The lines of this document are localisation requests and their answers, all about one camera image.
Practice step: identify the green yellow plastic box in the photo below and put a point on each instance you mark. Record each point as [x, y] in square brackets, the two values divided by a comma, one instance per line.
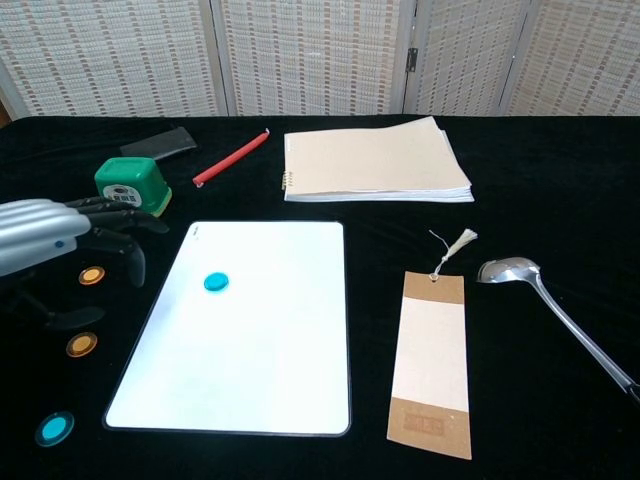
[132, 175]

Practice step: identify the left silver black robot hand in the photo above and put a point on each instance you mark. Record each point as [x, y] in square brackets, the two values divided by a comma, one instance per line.
[35, 230]

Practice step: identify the blue round magnet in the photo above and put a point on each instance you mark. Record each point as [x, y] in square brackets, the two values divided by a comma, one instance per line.
[216, 282]
[55, 428]

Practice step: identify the brown bookmark with tassel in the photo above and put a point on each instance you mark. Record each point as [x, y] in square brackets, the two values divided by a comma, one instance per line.
[432, 350]

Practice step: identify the black velvet tablecloth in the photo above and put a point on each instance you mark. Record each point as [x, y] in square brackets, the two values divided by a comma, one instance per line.
[525, 200]

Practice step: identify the red pen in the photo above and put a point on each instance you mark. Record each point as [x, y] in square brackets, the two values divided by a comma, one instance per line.
[230, 160]

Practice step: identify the beige spiral notebook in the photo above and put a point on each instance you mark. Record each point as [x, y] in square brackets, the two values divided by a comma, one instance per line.
[375, 160]

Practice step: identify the white magnetic board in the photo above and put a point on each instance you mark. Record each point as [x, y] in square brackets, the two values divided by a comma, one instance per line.
[230, 350]

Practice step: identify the black pouch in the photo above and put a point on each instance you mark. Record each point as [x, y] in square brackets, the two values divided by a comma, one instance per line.
[160, 144]

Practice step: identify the woven folding screen panel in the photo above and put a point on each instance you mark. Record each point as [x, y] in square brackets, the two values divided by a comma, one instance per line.
[585, 50]
[310, 50]
[465, 50]
[100, 50]

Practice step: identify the orange round magnet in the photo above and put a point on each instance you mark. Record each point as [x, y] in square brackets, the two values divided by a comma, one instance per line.
[81, 344]
[92, 275]

